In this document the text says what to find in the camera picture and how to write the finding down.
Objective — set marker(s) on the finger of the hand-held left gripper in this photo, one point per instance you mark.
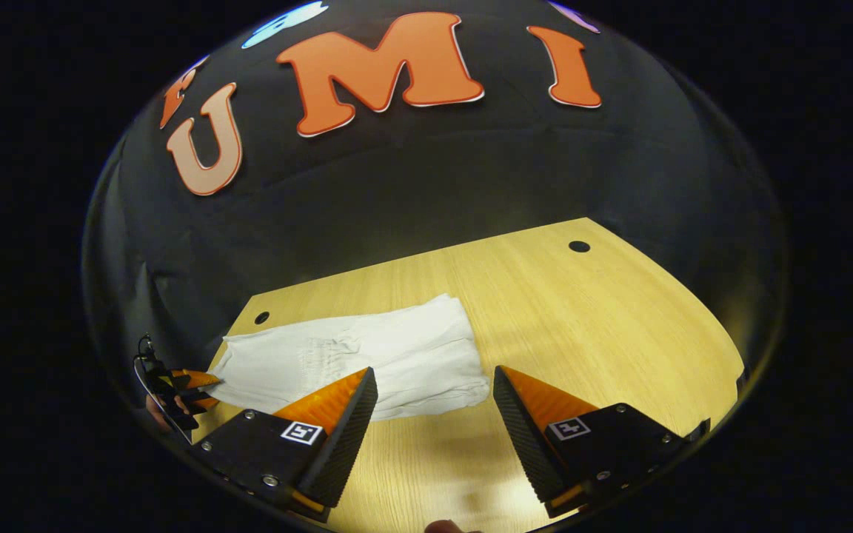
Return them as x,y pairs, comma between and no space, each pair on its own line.
197,379
204,404

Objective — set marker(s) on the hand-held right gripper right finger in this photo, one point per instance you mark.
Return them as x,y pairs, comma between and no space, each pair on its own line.
519,437

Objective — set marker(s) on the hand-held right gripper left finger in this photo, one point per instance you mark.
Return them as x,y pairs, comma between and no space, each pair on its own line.
345,437

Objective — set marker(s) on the white jeans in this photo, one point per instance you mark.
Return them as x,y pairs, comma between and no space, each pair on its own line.
397,355

